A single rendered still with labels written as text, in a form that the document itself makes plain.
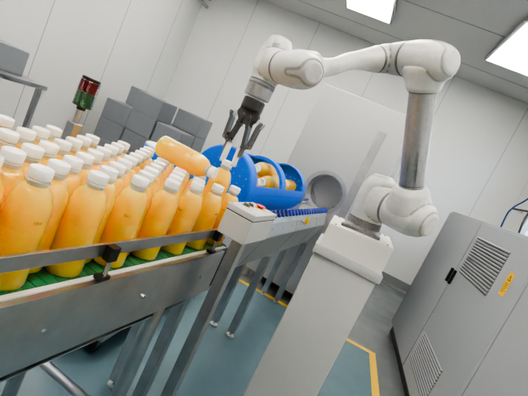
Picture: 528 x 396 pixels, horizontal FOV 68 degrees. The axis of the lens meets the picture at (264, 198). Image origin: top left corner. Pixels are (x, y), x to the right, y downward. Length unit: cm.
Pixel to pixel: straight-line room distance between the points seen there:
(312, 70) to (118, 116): 460
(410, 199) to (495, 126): 542
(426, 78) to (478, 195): 545
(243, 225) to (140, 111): 435
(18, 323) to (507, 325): 225
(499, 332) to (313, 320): 109
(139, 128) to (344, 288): 411
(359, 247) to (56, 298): 126
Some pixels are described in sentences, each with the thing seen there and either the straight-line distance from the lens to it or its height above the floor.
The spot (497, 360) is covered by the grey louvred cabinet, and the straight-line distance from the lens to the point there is 259.
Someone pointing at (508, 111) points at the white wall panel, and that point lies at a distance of 709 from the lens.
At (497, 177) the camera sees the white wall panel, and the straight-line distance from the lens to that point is 698.
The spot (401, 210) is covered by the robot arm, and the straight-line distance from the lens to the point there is 167.
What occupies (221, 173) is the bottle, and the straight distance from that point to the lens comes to 133.
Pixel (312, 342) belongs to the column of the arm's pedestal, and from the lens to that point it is 190.
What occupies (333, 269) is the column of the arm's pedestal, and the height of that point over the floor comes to 92.
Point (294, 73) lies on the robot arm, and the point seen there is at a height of 152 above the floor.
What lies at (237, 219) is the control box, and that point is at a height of 106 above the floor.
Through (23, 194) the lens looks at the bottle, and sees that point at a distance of 76.
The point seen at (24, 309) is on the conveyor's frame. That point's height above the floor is 88.
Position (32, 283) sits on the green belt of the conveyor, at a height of 90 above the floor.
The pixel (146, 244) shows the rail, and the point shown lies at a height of 96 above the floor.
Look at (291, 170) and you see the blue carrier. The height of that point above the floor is 120.
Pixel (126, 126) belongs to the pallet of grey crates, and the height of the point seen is 70.
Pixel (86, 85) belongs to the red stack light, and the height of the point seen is 123.
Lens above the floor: 133
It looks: 8 degrees down
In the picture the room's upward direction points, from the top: 25 degrees clockwise
